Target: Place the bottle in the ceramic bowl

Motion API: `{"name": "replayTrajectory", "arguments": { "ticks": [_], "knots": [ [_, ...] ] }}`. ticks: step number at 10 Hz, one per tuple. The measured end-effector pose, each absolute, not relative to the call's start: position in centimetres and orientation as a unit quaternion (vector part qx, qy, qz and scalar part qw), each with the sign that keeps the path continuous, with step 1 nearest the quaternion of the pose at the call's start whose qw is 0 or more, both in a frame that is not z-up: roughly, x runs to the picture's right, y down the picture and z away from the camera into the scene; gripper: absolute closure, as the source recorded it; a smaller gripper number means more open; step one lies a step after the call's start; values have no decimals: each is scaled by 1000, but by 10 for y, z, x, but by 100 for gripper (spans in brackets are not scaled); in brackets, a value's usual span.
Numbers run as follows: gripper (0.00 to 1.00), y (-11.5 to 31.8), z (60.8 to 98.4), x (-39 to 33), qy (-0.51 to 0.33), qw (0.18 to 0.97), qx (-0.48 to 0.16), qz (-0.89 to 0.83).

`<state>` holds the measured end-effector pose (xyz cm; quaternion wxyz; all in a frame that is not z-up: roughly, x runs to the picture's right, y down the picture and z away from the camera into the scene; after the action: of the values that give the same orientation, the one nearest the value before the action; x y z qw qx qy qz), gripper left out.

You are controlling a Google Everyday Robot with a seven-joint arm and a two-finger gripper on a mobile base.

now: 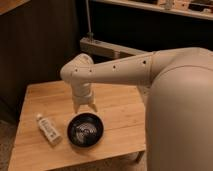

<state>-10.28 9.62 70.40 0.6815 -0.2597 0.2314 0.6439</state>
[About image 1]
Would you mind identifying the wooden table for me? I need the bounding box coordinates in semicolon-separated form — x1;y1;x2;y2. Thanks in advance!
7;80;148;171

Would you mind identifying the grey metal beam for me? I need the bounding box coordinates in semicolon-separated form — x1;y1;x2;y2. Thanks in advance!
80;37;144;59

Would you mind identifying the white labelled bottle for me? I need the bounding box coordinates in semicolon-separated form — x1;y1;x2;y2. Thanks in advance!
36;114;62;146

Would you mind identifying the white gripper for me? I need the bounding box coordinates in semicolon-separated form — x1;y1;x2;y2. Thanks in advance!
71;83;98;113

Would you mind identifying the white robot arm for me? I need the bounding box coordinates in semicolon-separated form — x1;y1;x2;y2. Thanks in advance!
60;47;213;171

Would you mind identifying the metal pole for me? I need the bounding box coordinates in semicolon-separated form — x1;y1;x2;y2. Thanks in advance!
85;0;93;42

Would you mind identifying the black ceramic bowl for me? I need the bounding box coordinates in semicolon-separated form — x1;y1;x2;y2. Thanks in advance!
67;113;104;147

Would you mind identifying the wooden shelf with items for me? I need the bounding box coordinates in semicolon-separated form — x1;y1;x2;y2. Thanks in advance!
93;0;213;21

